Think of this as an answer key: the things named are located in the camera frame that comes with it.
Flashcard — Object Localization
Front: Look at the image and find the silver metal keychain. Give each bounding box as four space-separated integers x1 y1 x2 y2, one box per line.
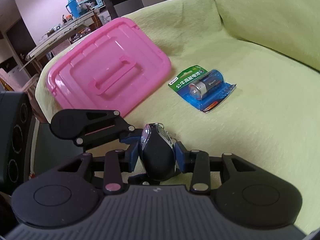
139 123 176 181

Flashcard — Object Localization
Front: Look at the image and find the pink plastic bin lid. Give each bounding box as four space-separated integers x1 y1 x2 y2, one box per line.
46 17 171 116

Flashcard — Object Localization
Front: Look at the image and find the white blue battery card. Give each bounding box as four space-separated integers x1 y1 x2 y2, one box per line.
168 65 236 113

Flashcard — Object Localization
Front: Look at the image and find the green covered sofa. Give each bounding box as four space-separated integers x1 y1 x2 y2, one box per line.
35 0 320 235

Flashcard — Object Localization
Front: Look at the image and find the cluttered side table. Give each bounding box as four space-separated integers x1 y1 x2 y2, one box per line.
23 0 105 72

